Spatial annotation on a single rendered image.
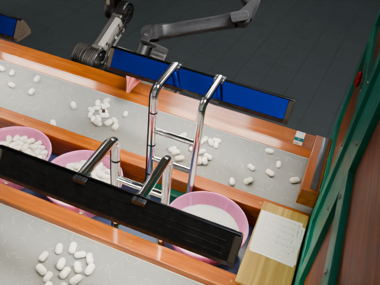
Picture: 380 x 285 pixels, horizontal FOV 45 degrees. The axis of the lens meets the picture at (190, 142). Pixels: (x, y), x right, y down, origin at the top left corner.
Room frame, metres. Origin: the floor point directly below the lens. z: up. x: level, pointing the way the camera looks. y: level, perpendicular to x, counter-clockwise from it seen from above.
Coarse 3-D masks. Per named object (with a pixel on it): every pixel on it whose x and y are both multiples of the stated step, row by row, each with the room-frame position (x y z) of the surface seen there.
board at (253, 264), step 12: (264, 204) 1.04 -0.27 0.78; (288, 216) 1.00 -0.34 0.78; (300, 216) 1.01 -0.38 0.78; (252, 252) 0.85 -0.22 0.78; (252, 264) 0.80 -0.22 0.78; (264, 264) 0.81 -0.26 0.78; (276, 264) 0.81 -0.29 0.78; (240, 276) 0.76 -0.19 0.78; (252, 276) 0.76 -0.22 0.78; (264, 276) 0.77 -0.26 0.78; (276, 276) 0.77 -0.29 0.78; (288, 276) 0.78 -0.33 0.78
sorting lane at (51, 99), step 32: (0, 64) 1.70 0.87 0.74; (0, 96) 1.48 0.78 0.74; (32, 96) 1.51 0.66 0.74; (64, 96) 1.54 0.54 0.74; (96, 96) 1.56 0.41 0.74; (64, 128) 1.33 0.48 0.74; (96, 128) 1.36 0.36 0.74; (128, 128) 1.38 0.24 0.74; (160, 128) 1.41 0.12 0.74; (192, 128) 1.43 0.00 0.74; (224, 160) 1.27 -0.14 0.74; (256, 160) 1.29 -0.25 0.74; (288, 160) 1.32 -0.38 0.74; (256, 192) 1.13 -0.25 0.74; (288, 192) 1.15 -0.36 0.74
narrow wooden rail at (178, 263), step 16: (0, 192) 0.96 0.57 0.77; (16, 192) 0.97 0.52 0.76; (16, 208) 0.92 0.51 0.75; (32, 208) 0.91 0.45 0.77; (48, 208) 0.92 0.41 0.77; (64, 208) 0.93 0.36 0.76; (64, 224) 0.87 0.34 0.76; (80, 224) 0.87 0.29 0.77; (96, 224) 0.88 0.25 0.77; (96, 240) 0.84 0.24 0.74; (112, 240) 0.83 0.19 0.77; (128, 240) 0.84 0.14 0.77; (144, 240) 0.85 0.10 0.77; (144, 256) 0.79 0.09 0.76; (160, 256) 0.80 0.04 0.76; (176, 256) 0.81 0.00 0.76; (176, 272) 0.77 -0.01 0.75; (192, 272) 0.76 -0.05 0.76; (208, 272) 0.77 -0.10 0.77; (224, 272) 0.77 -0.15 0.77
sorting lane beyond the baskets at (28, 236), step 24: (0, 216) 0.89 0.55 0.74; (24, 216) 0.90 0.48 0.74; (0, 240) 0.80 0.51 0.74; (24, 240) 0.81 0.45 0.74; (48, 240) 0.82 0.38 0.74; (72, 240) 0.83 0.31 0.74; (0, 264) 0.72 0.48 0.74; (24, 264) 0.73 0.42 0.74; (48, 264) 0.74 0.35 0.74; (72, 264) 0.75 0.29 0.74; (96, 264) 0.76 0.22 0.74; (120, 264) 0.77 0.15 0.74; (144, 264) 0.78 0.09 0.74
